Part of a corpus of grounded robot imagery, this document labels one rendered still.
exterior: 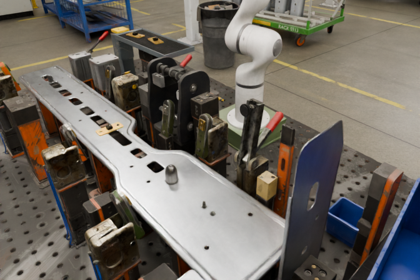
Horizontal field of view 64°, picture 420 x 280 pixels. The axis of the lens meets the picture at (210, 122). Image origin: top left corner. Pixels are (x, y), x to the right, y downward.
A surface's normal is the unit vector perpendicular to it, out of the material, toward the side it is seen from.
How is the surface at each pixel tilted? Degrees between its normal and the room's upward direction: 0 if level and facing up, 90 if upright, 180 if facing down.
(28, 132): 90
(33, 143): 90
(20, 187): 0
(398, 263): 0
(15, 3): 90
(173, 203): 0
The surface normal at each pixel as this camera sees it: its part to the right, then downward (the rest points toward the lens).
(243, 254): -0.03, -0.85
